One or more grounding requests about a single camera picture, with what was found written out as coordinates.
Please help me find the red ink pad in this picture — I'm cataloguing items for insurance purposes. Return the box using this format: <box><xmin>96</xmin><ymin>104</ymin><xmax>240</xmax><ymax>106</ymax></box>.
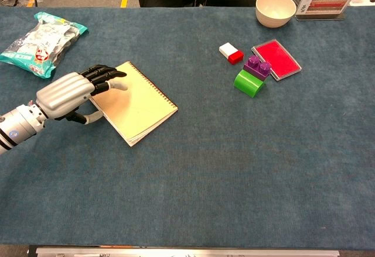
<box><xmin>251</xmin><ymin>39</ymin><xmax>302</xmax><ymax>81</ymax></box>

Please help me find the white and red block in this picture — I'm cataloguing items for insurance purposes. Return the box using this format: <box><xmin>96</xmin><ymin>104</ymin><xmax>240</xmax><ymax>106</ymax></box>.
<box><xmin>219</xmin><ymin>42</ymin><xmax>245</xmax><ymax>65</ymax></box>

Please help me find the tan spiral notebook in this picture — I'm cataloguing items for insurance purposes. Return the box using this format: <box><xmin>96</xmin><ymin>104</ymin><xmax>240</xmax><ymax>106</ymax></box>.
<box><xmin>89</xmin><ymin>61</ymin><xmax>179</xmax><ymax>148</ymax></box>

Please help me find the cream bowl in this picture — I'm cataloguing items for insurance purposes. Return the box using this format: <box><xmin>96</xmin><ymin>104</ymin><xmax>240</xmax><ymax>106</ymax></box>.
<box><xmin>255</xmin><ymin>0</ymin><xmax>297</xmax><ymax>29</ymax></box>

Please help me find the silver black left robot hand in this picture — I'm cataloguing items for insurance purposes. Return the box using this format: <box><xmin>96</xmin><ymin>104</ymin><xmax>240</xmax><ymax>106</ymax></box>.
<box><xmin>35</xmin><ymin>64</ymin><xmax>129</xmax><ymax>125</ymax></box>

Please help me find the aluminium table edge rail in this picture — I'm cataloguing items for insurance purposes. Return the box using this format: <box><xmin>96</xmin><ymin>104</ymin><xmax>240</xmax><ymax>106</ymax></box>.
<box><xmin>35</xmin><ymin>246</ymin><xmax>340</xmax><ymax>257</ymax></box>

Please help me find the green rounded toy block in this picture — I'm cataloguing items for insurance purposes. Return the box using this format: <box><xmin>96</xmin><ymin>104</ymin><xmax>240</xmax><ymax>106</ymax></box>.
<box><xmin>233</xmin><ymin>69</ymin><xmax>266</xmax><ymax>98</ymax></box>

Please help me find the purple studded toy brick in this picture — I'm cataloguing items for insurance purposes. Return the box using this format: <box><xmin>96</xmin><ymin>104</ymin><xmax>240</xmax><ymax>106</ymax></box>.
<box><xmin>243</xmin><ymin>54</ymin><xmax>272</xmax><ymax>81</ymax></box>

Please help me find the teal snack bag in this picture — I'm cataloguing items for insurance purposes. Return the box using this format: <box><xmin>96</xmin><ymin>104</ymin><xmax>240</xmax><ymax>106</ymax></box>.
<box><xmin>0</xmin><ymin>11</ymin><xmax>89</xmax><ymax>80</ymax></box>

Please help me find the blue felt table cloth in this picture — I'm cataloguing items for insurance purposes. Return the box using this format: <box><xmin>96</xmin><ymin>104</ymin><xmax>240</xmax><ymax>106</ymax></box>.
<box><xmin>0</xmin><ymin>6</ymin><xmax>375</xmax><ymax>246</ymax></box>

